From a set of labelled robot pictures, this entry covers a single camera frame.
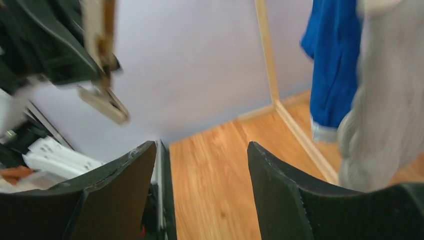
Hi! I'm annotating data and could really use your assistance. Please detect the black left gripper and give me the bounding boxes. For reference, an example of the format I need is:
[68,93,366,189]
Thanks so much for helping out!
[0,0,100,95]

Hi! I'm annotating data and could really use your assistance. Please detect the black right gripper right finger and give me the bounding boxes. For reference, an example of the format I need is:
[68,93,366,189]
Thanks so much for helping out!
[247,141,424,240]

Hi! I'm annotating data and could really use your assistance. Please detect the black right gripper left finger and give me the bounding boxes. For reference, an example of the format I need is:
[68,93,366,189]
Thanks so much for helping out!
[0,141,157,240]

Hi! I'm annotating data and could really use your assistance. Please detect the wooden clip hanger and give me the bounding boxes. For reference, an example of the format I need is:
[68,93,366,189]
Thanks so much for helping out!
[78,0,130,126]

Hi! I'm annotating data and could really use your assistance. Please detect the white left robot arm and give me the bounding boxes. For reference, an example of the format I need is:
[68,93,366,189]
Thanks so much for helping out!
[0,0,130,193]

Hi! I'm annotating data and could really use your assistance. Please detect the grey underwear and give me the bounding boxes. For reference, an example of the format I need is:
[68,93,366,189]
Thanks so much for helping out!
[338,0,424,192]

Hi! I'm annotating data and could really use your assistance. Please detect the blue underwear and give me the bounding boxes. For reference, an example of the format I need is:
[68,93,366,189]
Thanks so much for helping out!
[300,0,362,143]

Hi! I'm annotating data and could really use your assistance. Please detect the wooden clothes rack frame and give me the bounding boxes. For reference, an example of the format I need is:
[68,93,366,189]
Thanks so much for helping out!
[237,0,338,185]

